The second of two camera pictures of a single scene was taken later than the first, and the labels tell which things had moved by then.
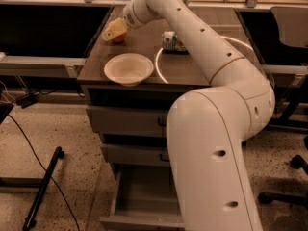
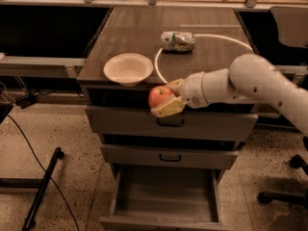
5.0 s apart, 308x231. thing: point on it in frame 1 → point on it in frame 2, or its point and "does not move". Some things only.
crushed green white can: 171,44 does not move
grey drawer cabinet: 130,88 does not move
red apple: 120,38 → 159,94
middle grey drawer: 136,155 does not move
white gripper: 130,19 → 192,89
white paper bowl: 128,68 does not move
